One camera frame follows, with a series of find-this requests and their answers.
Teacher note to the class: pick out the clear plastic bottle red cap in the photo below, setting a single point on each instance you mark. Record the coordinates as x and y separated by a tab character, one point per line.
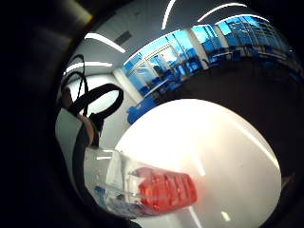
164	191

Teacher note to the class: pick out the blue chair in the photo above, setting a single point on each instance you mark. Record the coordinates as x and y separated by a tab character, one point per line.
139	110

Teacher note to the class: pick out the white ceiling light strip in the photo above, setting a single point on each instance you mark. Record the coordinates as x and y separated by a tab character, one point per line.
88	65
167	12
104	41
221	9

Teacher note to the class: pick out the grey ceiling vent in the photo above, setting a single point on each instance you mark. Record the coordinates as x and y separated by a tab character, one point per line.
123	37

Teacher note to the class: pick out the glass window wall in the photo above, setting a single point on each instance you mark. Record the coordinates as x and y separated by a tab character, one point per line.
177	53

